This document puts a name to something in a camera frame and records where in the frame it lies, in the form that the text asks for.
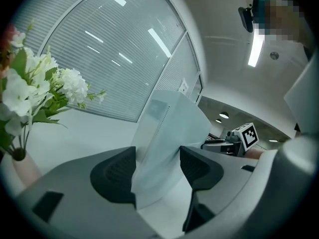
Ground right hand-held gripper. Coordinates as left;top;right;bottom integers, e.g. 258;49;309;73
201;122;260;158

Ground black head-mounted camera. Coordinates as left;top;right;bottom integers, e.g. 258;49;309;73
238;0;261;33

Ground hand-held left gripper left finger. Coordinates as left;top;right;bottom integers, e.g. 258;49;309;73
14;145;160;239

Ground translucent white object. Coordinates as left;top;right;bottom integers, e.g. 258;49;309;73
130;89;213;212

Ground pale pink vase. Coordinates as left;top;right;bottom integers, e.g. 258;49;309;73
11;147;42;191

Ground white artificial flower bouquet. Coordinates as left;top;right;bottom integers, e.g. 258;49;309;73
0;21;107;156

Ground white window blinds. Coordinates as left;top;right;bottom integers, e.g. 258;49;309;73
11;0;203;123

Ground long ceiling light strip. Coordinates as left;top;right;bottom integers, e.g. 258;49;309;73
247;29;265;68

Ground person's right forearm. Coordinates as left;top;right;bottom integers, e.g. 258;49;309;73
245;148;265;160

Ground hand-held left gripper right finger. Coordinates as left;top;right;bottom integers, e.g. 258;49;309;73
179;145;261;233

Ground white paper notice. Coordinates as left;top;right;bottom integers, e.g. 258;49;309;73
179;78;189;94

